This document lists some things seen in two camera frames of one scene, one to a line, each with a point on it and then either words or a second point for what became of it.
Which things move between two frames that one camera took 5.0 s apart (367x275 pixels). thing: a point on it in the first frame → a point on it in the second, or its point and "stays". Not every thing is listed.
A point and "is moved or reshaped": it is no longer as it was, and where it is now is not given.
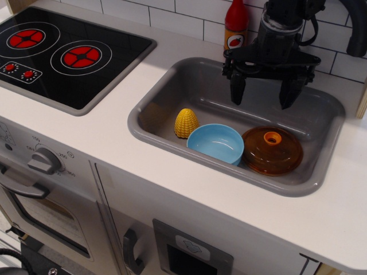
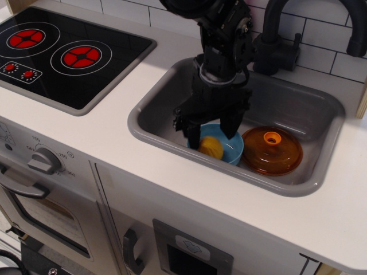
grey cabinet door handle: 135,266 stays
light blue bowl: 221,142 stays
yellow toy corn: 186,123 is moved or reshaped
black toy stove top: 67,62 stays
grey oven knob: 45,160 stays
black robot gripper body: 274,52 → 210,99
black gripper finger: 290,89 → 230,121
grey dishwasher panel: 179,254 stays
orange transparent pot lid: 272,150 stays
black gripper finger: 237,87 → 194,136
